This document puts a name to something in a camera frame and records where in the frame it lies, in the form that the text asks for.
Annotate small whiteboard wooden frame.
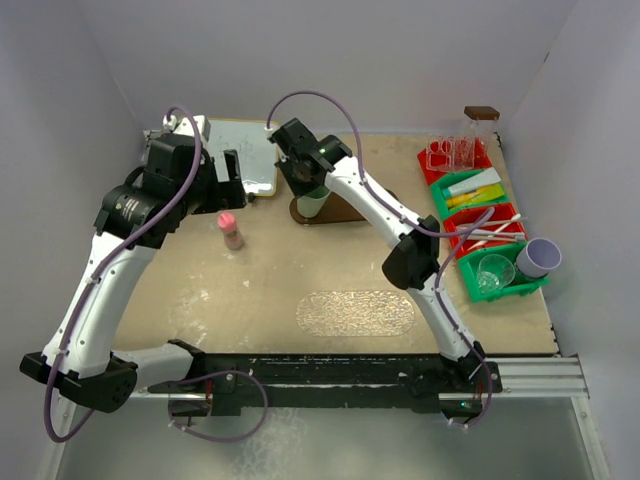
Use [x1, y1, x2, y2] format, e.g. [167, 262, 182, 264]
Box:
[207, 118, 279, 197]

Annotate yellow toothpaste tube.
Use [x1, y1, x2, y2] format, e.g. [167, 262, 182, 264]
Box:
[446, 183, 505, 209]

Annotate white grey toothpaste tube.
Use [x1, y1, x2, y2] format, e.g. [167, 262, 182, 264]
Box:
[442, 167, 501, 199]

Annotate green bin cups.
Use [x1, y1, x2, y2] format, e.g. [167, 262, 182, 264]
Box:
[458, 243, 549, 303]

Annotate purple plastic cup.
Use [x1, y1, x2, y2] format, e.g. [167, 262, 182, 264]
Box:
[515, 238, 562, 278]

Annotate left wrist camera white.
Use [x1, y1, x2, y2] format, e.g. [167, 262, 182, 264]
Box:
[163, 114, 211, 147]

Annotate red bin far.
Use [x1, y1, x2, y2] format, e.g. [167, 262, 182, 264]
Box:
[417, 136, 492, 185]

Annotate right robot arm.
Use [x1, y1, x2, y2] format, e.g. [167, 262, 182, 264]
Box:
[266, 118, 486, 391]

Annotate white toothbrush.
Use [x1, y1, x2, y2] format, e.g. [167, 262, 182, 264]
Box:
[466, 214, 527, 250]

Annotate dark wooden oval tray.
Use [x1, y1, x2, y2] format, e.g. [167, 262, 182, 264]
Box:
[289, 193, 365, 225]

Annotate clear acrylic toothbrush holder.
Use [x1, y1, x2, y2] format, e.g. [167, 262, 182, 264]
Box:
[426, 136, 474, 173]

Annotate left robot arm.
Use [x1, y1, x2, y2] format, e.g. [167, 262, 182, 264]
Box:
[20, 133, 246, 413]

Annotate clear jar brown lid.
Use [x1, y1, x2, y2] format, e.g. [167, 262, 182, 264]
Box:
[464, 105, 500, 169]

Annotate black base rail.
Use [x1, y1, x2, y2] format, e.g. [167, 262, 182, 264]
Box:
[149, 353, 503, 417]

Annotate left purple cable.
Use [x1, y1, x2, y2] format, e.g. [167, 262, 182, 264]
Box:
[43, 104, 204, 444]

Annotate clear plastic cup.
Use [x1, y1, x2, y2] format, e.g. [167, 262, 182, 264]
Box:
[476, 254, 515, 293]

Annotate green plastic cup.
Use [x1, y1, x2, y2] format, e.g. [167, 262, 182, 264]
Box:
[296, 186, 331, 219]

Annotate textured clear oval mat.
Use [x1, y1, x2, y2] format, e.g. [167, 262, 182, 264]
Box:
[296, 290, 415, 337]

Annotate pink cap bottle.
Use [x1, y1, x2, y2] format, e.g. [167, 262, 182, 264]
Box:
[217, 212, 244, 250]

